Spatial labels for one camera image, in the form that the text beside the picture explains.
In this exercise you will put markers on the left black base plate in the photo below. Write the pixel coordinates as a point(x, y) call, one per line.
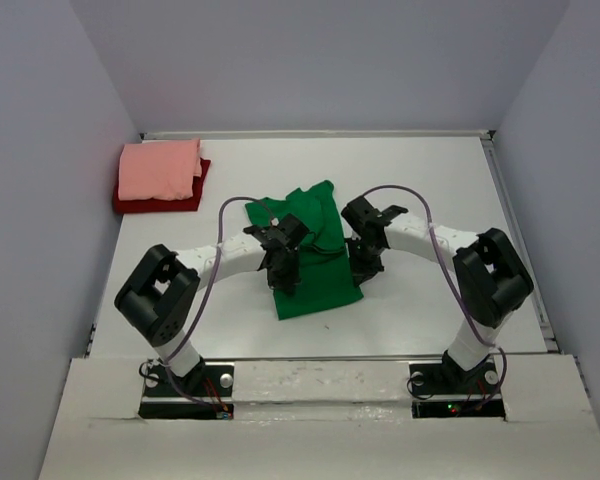
point(206, 397)

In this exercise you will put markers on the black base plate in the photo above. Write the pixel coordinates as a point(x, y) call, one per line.
point(434, 398)
point(206, 397)

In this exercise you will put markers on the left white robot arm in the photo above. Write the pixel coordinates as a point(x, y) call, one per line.
point(158, 295)

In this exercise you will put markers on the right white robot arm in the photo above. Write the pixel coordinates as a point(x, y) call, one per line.
point(487, 276)

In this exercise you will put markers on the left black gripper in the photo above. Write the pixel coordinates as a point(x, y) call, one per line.
point(287, 283)

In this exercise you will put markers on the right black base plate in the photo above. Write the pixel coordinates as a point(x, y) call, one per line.
point(434, 398)

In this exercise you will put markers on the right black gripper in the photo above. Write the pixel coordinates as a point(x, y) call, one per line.
point(361, 272)

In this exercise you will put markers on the pink folded t-shirt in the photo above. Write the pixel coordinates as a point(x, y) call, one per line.
point(160, 170)

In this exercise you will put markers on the green t-shirt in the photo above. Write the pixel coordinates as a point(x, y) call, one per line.
point(326, 281)

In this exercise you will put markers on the dark red folded t-shirt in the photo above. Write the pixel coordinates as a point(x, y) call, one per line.
point(163, 206)

